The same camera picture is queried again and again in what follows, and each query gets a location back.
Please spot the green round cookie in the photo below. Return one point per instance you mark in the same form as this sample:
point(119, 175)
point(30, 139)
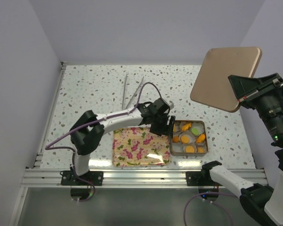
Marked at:
point(195, 131)

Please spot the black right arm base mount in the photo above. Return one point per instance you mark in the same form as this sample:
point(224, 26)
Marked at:
point(202, 180)

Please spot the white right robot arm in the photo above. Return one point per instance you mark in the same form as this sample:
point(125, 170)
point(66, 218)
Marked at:
point(264, 203)

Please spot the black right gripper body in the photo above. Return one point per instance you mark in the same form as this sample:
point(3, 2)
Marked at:
point(268, 99)

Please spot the gold tin lid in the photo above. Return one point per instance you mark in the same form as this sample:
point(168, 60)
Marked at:
point(212, 87)

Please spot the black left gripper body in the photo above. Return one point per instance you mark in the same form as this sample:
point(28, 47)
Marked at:
point(159, 125)

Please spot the cookie tin with paper cups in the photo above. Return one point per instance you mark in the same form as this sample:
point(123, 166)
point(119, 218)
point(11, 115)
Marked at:
point(177, 149)

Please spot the metal tongs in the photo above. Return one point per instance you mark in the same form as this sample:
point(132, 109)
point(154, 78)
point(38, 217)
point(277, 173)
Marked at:
point(128, 96)

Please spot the plain round orange cookie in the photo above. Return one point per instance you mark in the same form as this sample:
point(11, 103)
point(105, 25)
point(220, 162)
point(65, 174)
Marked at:
point(200, 150)

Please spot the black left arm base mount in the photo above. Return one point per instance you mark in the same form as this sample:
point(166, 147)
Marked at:
point(82, 187)

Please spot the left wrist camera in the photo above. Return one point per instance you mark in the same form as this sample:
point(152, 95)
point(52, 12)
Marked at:
point(171, 105)

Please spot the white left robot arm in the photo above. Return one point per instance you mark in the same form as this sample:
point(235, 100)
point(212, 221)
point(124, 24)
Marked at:
point(88, 131)

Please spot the floral yellow tray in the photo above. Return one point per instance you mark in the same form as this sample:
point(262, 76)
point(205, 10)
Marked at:
point(137, 146)

